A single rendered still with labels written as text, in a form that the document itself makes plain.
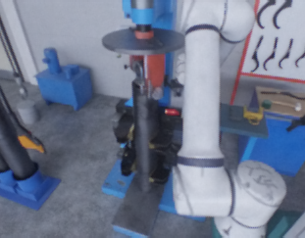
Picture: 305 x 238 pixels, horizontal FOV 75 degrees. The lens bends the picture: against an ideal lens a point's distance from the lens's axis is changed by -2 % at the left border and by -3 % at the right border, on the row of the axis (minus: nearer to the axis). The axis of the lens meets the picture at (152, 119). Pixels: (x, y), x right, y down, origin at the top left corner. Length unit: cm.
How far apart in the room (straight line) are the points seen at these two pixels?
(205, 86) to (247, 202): 37
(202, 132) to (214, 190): 17
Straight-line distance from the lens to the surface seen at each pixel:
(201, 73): 68
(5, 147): 238
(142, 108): 161
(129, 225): 227
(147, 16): 139
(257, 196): 67
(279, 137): 283
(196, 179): 64
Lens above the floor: 219
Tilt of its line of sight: 37 degrees down
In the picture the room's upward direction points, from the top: straight up
